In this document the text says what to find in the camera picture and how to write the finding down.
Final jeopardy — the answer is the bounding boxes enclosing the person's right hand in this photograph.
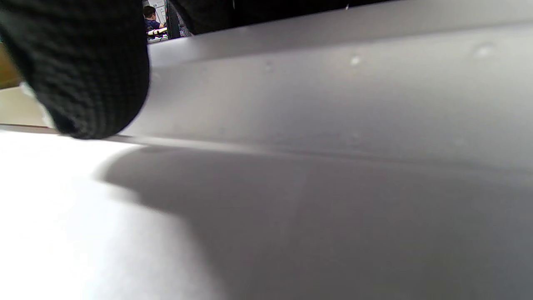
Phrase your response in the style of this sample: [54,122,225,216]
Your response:
[0,0,150,140]

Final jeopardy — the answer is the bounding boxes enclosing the cardboard sliding pencil box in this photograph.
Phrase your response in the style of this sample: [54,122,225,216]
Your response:
[0,0,533,175]

